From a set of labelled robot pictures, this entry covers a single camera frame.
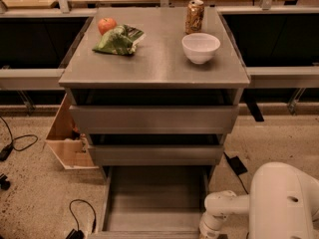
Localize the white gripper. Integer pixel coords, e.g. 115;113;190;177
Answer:
199;212;227;239

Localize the grey bottom drawer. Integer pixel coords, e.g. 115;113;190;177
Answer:
88;166;208;239

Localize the grey drawer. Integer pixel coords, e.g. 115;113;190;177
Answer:
70;106;239;134
88;166;208;239
89;145;223;166

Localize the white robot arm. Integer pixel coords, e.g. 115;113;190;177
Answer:
199;162;319;239

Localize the grey middle drawer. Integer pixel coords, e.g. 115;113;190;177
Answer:
89;145;223;166

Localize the grey top drawer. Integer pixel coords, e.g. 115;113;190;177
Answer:
70;106;239;134

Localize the black power adapter right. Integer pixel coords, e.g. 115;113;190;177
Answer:
224;153;248;193

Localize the wooden box on floor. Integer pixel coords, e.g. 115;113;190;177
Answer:
46;96;96;169

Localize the white ceramic bowl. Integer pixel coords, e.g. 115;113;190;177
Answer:
181;33;220;65

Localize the green chip bag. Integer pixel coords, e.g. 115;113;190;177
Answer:
93;25;146;56

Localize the black object left edge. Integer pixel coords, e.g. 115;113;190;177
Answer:
0;174;11;190

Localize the golden soda can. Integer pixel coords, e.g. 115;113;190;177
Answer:
185;0;204;34

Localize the red apple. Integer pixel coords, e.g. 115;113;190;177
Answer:
98;18;117;35

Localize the black cable front left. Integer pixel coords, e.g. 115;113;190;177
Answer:
65;198;98;239

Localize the black cable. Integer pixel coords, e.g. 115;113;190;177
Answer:
65;198;98;239
0;116;39;162

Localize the right grey rail table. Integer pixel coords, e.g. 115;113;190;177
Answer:
217;6;319;121

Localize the grey rail table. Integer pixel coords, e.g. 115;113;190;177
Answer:
0;9;94;112
217;6;319;121

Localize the black cable far left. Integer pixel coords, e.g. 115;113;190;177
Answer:
0;116;39;162

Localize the left grey rail table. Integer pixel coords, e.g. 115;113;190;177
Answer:
0;9;94;112

